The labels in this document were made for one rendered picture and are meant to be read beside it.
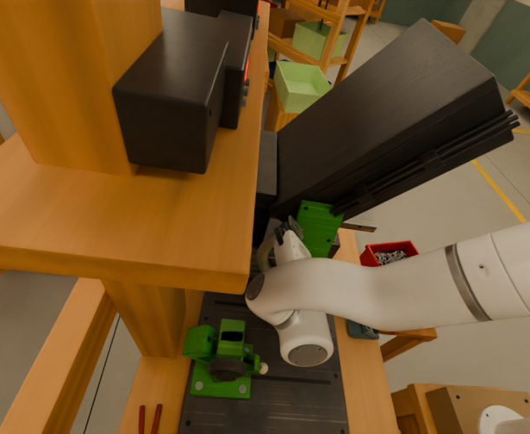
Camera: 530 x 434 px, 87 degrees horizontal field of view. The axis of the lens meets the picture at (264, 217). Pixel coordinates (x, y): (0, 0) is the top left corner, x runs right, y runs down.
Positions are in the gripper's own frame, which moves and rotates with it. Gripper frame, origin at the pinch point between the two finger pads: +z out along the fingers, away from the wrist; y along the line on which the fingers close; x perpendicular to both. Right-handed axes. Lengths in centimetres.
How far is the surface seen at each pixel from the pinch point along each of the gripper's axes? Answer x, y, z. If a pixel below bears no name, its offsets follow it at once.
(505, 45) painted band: -443, -286, 644
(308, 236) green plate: -2.6, -5.8, 2.9
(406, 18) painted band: -388, -178, 928
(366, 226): -16.2, -22.3, 14.8
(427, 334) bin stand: -15, -73, 5
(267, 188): 0.0, 9.1, 10.1
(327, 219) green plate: -9.3, -3.8, 2.8
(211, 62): -13.2, 38.9, -26.2
